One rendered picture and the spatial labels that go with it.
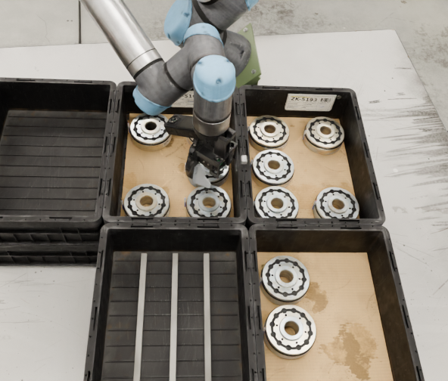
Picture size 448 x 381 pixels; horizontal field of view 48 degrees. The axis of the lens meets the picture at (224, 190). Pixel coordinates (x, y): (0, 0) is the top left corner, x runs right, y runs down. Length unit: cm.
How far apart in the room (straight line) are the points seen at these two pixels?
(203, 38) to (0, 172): 59
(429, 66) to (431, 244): 174
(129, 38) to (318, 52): 86
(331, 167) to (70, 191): 64
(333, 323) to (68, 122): 81
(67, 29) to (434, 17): 211
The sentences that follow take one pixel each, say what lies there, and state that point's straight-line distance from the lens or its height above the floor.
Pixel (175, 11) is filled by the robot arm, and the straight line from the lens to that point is 139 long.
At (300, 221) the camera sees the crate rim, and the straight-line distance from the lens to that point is 107.
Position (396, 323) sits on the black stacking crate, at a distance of 107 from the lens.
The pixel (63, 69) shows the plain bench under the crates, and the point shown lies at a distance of 168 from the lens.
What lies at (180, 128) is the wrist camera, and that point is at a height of 100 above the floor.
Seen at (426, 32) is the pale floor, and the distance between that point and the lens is 325.
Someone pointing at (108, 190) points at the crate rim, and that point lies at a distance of 109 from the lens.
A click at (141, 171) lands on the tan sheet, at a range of 123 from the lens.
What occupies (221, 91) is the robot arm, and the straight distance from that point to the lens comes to 91.
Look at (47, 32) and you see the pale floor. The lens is 294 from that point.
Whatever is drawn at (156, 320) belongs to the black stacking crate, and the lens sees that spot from 106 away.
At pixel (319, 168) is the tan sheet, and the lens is 128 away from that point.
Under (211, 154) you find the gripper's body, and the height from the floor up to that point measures 99.
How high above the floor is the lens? 183
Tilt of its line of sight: 57 degrees down
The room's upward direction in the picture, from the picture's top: 8 degrees clockwise
